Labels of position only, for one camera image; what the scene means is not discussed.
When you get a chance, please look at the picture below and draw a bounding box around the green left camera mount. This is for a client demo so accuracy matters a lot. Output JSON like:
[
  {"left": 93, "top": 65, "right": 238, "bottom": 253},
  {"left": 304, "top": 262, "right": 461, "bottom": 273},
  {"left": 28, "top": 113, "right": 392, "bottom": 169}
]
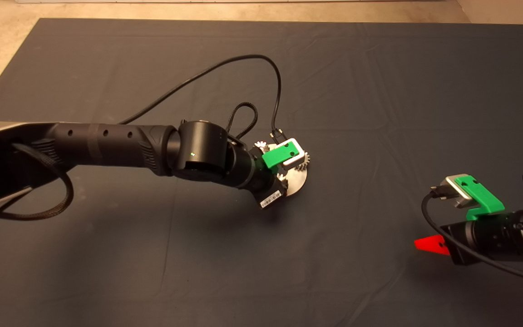
[{"left": 261, "top": 141, "right": 300, "bottom": 173}]

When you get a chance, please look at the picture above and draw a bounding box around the round metal carrier plate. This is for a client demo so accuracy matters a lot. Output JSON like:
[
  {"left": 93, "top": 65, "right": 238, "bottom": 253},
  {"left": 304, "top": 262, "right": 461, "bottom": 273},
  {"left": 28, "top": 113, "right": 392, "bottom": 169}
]
[{"left": 264, "top": 144, "right": 310, "bottom": 197}]

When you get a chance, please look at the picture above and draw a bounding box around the braided black arm cable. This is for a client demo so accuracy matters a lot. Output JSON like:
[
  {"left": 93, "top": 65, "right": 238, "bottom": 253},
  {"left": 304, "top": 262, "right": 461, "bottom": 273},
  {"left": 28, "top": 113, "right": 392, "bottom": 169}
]
[{"left": 226, "top": 102, "right": 259, "bottom": 141}]

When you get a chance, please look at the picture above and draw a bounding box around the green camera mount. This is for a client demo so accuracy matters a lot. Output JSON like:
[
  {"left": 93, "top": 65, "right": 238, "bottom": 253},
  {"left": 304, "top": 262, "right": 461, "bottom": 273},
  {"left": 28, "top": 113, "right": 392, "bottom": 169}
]
[
  {"left": 261, "top": 141, "right": 300, "bottom": 173},
  {"left": 454, "top": 175, "right": 506, "bottom": 222}
]

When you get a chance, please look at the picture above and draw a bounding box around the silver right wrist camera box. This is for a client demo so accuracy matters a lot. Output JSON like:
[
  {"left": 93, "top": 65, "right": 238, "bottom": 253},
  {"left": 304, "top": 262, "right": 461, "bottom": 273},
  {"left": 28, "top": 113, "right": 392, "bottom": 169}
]
[{"left": 441, "top": 173, "right": 474, "bottom": 209}]

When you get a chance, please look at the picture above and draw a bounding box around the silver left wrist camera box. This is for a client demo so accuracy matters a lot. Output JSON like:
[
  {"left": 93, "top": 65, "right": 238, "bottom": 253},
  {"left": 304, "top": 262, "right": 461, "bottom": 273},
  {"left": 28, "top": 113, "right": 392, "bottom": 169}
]
[{"left": 279, "top": 138, "right": 306, "bottom": 167}]

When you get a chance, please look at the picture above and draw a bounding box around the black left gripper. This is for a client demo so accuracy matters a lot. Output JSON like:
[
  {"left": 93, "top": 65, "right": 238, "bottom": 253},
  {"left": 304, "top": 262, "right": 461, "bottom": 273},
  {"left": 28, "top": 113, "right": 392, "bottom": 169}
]
[{"left": 247, "top": 157, "right": 288, "bottom": 210}]

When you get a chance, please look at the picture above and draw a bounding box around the dark grey table cloth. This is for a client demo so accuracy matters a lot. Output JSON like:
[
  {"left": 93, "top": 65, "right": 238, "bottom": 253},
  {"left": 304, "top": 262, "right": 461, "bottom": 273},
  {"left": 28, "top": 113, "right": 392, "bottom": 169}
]
[{"left": 0, "top": 17, "right": 523, "bottom": 327}]

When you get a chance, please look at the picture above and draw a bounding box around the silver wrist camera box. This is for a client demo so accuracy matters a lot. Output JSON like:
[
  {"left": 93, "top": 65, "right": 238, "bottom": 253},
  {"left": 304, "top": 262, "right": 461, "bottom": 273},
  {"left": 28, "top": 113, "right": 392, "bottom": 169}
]
[
  {"left": 441, "top": 173, "right": 474, "bottom": 209},
  {"left": 279, "top": 138, "right": 306, "bottom": 167}
]

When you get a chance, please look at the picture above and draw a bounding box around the thick braided black cable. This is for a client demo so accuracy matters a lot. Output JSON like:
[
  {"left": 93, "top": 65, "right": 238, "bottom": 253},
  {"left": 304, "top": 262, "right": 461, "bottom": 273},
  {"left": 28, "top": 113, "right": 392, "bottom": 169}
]
[{"left": 0, "top": 143, "right": 74, "bottom": 222}]

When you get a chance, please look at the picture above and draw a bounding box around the green right camera mount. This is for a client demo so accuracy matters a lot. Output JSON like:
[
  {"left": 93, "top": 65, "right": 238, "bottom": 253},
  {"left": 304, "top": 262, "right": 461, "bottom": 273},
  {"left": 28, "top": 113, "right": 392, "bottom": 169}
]
[{"left": 454, "top": 175, "right": 506, "bottom": 222}]

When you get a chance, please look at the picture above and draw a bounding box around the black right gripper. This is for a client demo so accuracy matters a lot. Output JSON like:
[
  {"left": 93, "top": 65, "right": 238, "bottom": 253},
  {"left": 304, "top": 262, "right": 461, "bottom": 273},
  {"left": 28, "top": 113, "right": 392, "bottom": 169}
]
[{"left": 414, "top": 212, "right": 523, "bottom": 267}]

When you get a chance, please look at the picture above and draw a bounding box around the black left camera cable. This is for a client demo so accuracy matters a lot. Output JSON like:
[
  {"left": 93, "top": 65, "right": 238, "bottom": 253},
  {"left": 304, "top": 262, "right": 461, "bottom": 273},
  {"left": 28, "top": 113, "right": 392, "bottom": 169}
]
[{"left": 118, "top": 54, "right": 286, "bottom": 140}]

